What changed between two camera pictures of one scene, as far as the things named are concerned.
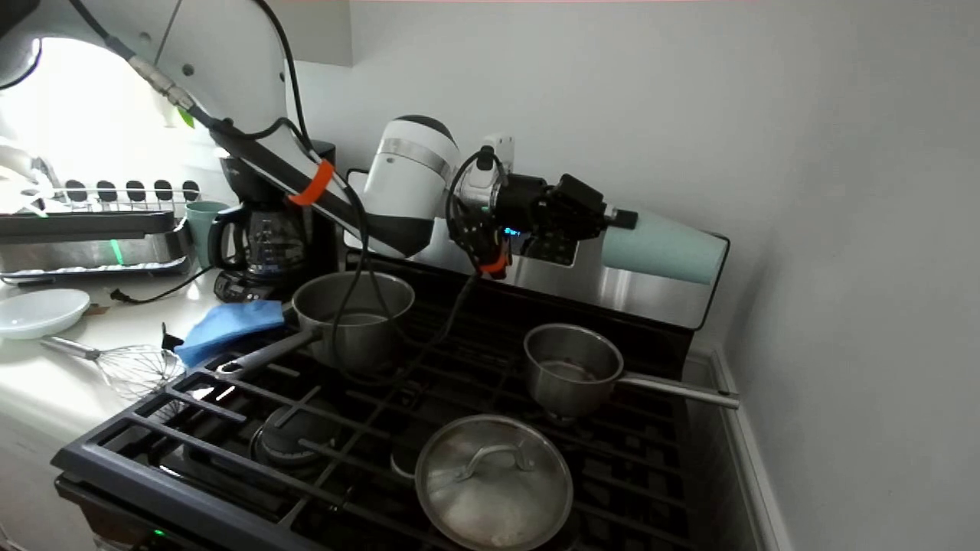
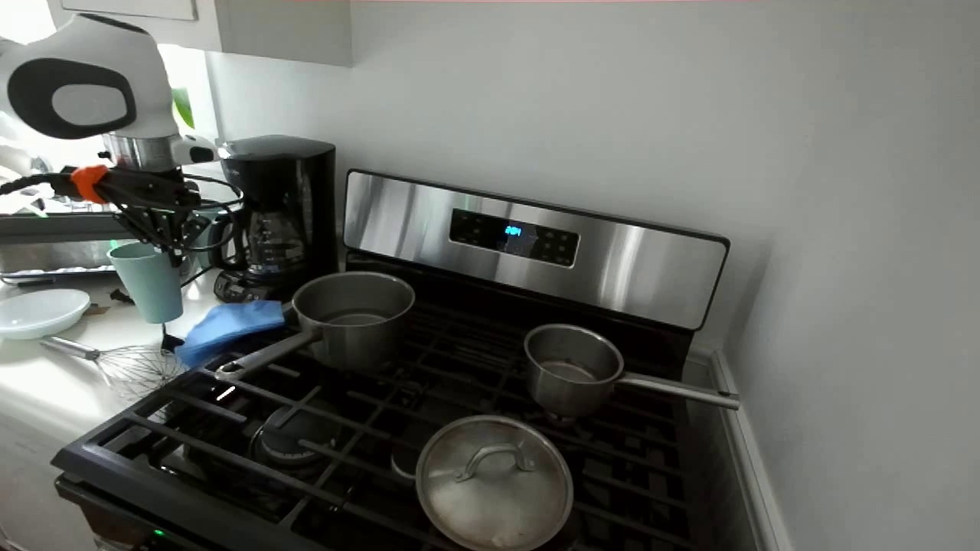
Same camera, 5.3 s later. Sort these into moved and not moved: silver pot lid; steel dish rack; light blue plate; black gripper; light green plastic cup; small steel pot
Moved: black gripper; light green plastic cup
Not moved: small steel pot; steel dish rack; silver pot lid; light blue plate
